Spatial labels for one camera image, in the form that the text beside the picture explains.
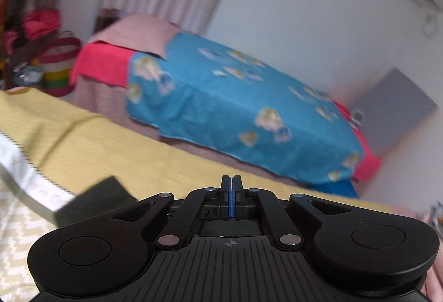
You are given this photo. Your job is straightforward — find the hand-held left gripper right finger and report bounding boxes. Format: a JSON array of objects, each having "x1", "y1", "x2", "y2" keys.
[{"x1": 232, "y1": 175, "x2": 351, "y2": 250}]

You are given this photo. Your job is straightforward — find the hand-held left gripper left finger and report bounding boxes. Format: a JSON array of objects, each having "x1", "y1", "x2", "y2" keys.
[{"x1": 111, "y1": 175, "x2": 232, "y2": 249}]

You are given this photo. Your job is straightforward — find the pile of pink clothes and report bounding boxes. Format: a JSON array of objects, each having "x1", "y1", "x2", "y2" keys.
[{"x1": 22, "y1": 9, "x2": 61, "y2": 41}]

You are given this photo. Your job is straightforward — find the blue printed blanket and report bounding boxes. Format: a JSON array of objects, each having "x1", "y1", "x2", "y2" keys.
[{"x1": 125, "y1": 32, "x2": 365, "y2": 185}]

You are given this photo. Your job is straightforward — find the yellow blanket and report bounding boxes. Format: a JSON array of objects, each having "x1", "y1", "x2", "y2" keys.
[{"x1": 0, "y1": 87, "x2": 419, "y2": 216}]

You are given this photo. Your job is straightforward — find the bed with pink skirt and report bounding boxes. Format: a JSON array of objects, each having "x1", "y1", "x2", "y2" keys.
[{"x1": 69, "y1": 13, "x2": 381, "y2": 199}]

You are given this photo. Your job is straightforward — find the grey flat board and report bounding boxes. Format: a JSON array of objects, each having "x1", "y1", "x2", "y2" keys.
[{"x1": 351, "y1": 67, "x2": 438, "y2": 155}]

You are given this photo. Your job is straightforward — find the red bed sheet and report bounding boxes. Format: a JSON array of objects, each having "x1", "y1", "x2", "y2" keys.
[{"x1": 69, "y1": 44, "x2": 381, "y2": 183}]

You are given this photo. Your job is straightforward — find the pink cloth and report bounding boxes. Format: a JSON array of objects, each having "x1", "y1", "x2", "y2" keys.
[{"x1": 86, "y1": 13, "x2": 181, "y2": 60}]

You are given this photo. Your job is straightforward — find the white cloth with dark trim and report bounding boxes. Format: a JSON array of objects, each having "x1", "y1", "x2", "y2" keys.
[{"x1": 0, "y1": 130, "x2": 75, "y2": 213}]

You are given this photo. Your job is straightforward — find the striped woven basket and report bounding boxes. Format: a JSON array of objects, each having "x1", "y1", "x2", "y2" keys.
[{"x1": 38, "y1": 31, "x2": 82, "y2": 96}]

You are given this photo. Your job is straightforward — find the beige zigzag patterned cloth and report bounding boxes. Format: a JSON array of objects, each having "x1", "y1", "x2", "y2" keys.
[{"x1": 0, "y1": 181, "x2": 59, "y2": 302}]

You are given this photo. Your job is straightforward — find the pink fabric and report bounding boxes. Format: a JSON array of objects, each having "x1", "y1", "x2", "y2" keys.
[{"x1": 420, "y1": 201, "x2": 443, "y2": 302}]

